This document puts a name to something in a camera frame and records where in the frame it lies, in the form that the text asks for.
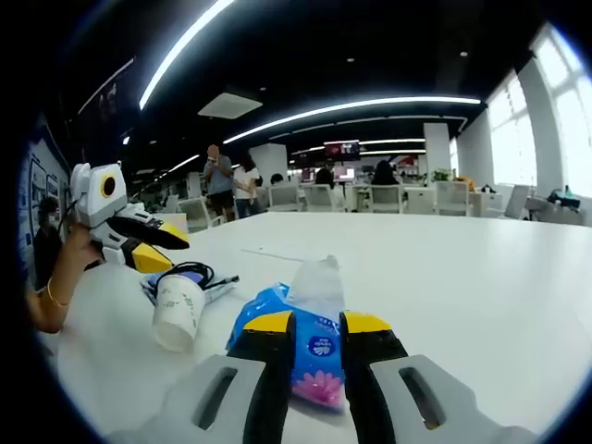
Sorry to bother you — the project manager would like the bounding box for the dark ceiling display screen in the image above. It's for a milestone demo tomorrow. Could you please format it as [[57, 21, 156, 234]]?
[[76, 57, 138, 145]]

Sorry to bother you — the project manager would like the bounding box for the gold bracelet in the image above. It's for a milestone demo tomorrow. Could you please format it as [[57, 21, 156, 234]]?
[[45, 277, 70, 309]]

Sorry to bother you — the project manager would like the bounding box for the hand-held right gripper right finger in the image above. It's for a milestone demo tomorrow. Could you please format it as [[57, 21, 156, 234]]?
[[339, 309, 540, 444]]

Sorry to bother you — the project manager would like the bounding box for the row of white office chairs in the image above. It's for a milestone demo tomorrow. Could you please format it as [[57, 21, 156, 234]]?
[[178, 180, 532, 232]]

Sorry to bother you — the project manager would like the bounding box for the blue tissue pack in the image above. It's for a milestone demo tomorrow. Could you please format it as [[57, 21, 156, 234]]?
[[225, 253, 348, 413]]

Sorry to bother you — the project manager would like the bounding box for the teal bag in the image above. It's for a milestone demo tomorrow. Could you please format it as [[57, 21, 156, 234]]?
[[548, 184, 583, 205]]

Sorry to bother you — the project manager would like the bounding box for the person's left hand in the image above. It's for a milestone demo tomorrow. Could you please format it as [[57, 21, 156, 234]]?
[[58, 225, 106, 279]]

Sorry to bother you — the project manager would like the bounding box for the large bright window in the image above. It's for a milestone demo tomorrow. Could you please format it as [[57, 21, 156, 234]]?
[[529, 22, 592, 199]]

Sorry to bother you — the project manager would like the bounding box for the white paper cup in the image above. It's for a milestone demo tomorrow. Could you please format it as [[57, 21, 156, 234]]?
[[151, 272, 207, 353]]

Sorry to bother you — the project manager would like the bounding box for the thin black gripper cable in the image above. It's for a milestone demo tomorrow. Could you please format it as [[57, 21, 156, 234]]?
[[57, 201, 80, 241]]

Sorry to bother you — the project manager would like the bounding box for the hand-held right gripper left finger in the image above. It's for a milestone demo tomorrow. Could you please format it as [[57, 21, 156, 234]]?
[[108, 309, 298, 444]]

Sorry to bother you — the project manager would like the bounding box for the ceiling air conditioner vent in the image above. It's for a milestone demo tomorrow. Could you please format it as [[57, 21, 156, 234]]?
[[197, 92, 264, 119]]

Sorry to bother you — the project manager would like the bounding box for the hanging television screen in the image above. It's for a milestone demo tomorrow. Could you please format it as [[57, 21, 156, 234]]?
[[323, 140, 362, 162]]

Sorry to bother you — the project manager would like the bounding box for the blue wall poster board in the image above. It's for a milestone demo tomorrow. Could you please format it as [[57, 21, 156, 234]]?
[[18, 138, 71, 241]]

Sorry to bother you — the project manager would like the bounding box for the long ceiling light strip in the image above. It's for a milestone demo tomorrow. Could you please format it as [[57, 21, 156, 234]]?
[[138, 0, 237, 112], [223, 95, 482, 145]]

